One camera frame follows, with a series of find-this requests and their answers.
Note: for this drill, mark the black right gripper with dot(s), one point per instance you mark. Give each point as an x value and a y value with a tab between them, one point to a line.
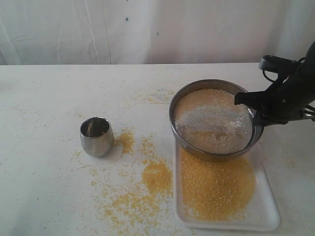
282	102

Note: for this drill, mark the round steel mesh sieve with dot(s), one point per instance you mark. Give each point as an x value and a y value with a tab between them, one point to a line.
207	123

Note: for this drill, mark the stainless steel cup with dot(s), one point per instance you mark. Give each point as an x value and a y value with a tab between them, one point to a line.
96	136

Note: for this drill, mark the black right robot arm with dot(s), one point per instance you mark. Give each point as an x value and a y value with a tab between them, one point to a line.
308	62

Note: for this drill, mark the white plastic tray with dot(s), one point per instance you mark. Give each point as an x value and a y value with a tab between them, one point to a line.
233	195

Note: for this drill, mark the yellow millet grain pile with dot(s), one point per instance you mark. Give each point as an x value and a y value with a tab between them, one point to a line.
157	177

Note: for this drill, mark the white backdrop curtain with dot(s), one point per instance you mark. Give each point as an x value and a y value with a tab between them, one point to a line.
153	31

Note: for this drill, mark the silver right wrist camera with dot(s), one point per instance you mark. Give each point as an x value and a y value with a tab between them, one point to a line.
278	65

